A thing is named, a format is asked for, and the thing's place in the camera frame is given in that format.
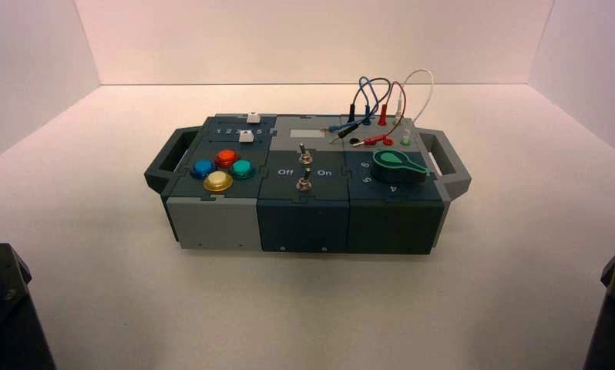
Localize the green push button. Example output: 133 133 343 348
230 159 257 180

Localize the red push button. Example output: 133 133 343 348
214 149 239 169

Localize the yellow push button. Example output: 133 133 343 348
203 170 234 193

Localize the blue push button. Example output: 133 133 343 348
190 160 217 180

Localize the grey modular task box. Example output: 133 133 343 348
143 112 473 256

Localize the green black rotary knob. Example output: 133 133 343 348
371 149 430 185

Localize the blue banana plug cable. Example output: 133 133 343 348
328 76 382 134

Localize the black banana plug cable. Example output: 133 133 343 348
337 77 392 140

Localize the red banana plug cable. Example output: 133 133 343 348
350 81 408 149

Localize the white banana plug cable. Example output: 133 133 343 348
395 69 435 126

